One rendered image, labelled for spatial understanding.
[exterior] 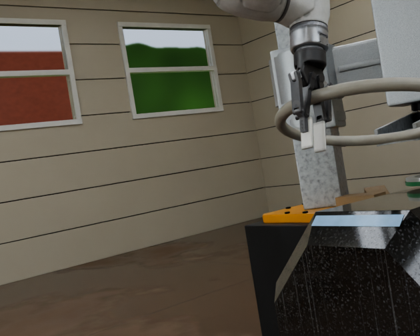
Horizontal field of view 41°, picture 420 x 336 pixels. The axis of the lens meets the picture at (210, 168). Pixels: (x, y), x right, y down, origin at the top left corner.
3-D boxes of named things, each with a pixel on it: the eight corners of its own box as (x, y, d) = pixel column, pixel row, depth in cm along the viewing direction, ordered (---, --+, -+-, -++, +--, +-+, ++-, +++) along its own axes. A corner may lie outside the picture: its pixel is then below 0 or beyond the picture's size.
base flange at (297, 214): (259, 223, 280) (257, 213, 279) (325, 205, 308) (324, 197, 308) (333, 223, 240) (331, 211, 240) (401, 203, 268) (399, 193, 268)
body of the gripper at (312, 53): (310, 41, 125) (312, 81, 123) (333, 51, 130) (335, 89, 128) (285, 52, 131) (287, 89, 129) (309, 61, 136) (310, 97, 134)
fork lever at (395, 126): (415, 121, 223) (413, 109, 223) (467, 113, 212) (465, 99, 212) (365, 148, 166) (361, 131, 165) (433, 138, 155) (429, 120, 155)
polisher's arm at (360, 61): (269, 108, 262) (261, 55, 262) (283, 111, 295) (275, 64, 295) (437, 77, 239) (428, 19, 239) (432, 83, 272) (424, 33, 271)
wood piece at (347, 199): (336, 208, 254) (335, 197, 254) (348, 204, 261) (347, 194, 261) (375, 206, 240) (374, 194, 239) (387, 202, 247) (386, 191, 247)
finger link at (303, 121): (307, 110, 125) (299, 107, 123) (308, 131, 124) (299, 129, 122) (302, 111, 126) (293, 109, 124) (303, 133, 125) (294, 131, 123)
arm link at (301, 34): (336, 29, 131) (337, 52, 130) (306, 41, 138) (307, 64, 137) (311, 17, 126) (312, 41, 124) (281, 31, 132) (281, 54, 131)
